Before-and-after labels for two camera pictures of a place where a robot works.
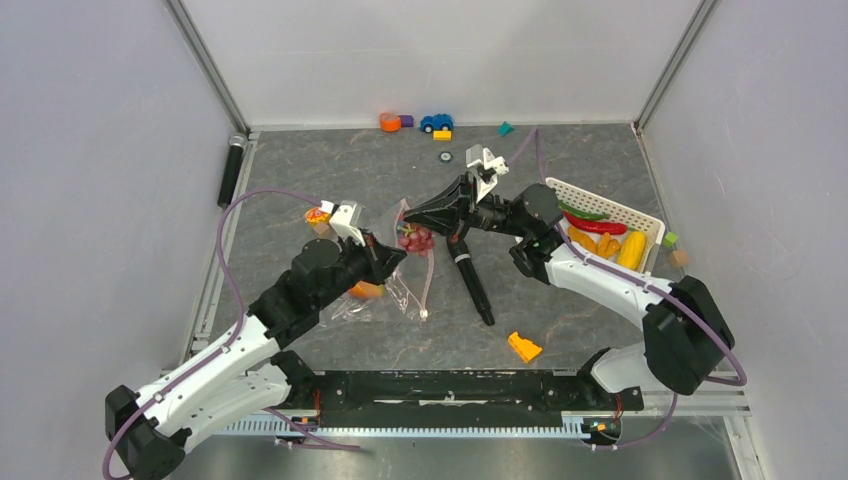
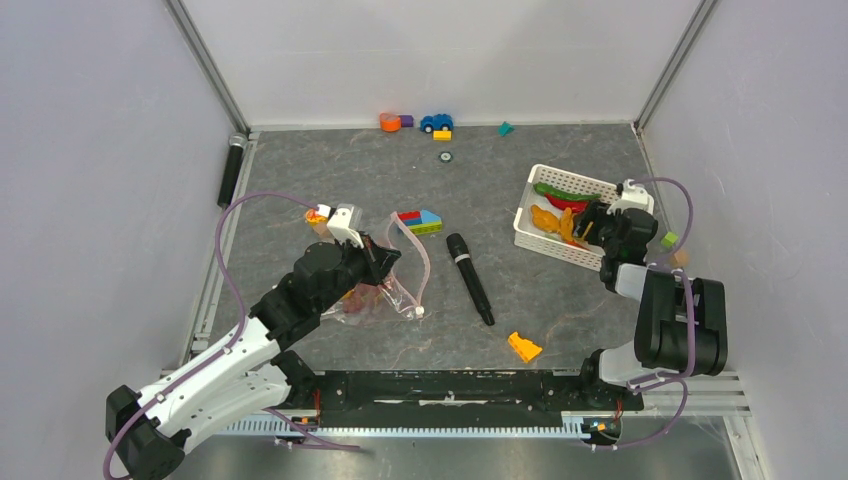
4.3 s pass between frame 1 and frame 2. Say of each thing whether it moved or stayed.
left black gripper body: stayed
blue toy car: stayed
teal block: stayed
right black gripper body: moved
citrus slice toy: stayed
